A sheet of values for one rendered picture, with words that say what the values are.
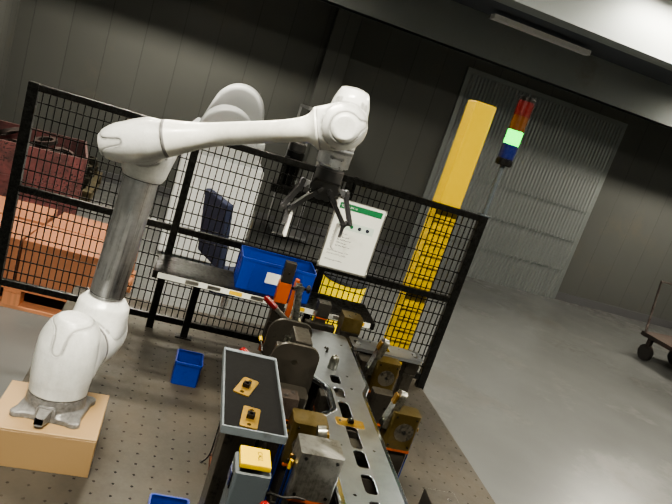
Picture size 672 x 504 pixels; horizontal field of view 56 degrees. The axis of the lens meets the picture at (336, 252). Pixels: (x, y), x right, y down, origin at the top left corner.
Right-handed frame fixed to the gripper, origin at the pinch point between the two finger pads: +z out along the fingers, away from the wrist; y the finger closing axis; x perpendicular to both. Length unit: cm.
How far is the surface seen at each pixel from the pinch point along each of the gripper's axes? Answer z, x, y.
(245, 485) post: 34, -64, -10
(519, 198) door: 20, 659, 395
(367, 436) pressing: 46, -16, 29
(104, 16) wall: -40, 640, -182
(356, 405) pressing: 46, 0, 29
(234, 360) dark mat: 30.1, -21.1, -12.7
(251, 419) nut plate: 30, -48, -9
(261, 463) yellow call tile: 30, -62, -8
